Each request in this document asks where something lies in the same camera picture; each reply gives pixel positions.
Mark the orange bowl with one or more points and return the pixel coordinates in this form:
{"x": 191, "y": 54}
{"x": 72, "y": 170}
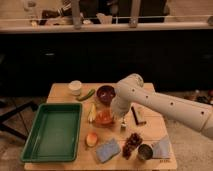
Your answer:
{"x": 104, "y": 117}

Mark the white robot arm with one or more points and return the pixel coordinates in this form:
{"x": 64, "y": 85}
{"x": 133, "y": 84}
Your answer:
{"x": 195, "y": 115}

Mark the green plastic tray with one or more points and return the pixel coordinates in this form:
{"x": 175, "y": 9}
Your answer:
{"x": 54, "y": 135}

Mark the dark brown bowl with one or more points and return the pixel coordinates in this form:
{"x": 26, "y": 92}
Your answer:
{"x": 105, "y": 94}

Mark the green cucumber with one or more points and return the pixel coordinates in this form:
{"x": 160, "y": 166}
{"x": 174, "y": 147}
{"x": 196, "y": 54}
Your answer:
{"x": 85, "y": 97}

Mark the yellow corn cob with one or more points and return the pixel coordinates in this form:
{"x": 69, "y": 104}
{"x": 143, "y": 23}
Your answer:
{"x": 92, "y": 113}

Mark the white paper cup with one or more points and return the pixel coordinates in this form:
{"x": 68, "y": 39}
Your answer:
{"x": 75, "y": 87}

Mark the metal fork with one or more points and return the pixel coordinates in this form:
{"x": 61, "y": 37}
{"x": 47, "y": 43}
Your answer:
{"x": 123, "y": 124}

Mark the brown chocolate bar block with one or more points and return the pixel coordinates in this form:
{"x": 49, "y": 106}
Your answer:
{"x": 139, "y": 120}

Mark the peach fruit toy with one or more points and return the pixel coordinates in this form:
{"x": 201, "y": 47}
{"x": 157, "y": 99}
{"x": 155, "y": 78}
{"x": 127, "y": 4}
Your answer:
{"x": 91, "y": 139}

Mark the dark grape bunch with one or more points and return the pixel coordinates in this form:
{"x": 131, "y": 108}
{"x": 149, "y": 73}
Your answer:
{"x": 131, "y": 143}

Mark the blue sponge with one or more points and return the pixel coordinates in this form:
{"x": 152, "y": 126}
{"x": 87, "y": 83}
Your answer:
{"x": 107, "y": 150}

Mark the metal cup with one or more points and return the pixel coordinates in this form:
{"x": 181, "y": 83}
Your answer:
{"x": 145, "y": 152}

